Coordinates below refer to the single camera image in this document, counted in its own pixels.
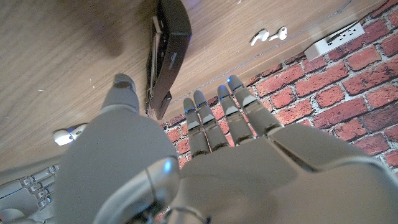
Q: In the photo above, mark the white airpods case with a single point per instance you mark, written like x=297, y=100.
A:
x=62, y=137

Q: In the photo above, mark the white power strip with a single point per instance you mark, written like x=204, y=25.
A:
x=342, y=39

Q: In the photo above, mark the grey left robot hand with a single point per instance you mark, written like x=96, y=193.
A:
x=217, y=186

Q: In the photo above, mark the white earbud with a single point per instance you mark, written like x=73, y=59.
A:
x=278, y=33
x=259, y=36

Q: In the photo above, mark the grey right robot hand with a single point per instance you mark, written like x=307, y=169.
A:
x=18, y=199

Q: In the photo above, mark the red brick printed backdrop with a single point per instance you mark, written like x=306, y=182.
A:
x=342, y=93

